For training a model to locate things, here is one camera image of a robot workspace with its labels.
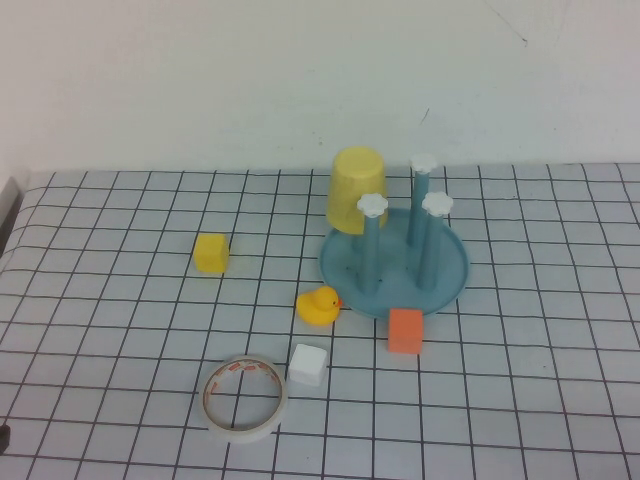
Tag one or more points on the white black-grid tablecloth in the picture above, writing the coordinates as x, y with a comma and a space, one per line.
150, 325

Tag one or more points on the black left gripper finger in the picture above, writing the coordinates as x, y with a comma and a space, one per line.
5, 436

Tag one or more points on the white foam cube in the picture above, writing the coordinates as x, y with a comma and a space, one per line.
307, 367

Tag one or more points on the white side board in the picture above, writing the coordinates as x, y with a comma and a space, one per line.
12, 192

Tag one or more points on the pale yellow plastic cup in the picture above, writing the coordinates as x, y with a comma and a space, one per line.
350, 190

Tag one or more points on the yellow rubber duck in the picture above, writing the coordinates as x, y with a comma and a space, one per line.
317, 307

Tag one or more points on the yellow foam cube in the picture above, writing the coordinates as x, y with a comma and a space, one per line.
212, 252

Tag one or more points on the blue cup stand white caps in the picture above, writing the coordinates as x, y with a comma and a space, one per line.
450, 280

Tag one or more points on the white adhesive tape roll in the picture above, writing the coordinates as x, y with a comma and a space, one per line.
240, 436

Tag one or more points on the orange foam cube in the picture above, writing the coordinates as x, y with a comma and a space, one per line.
405, 332

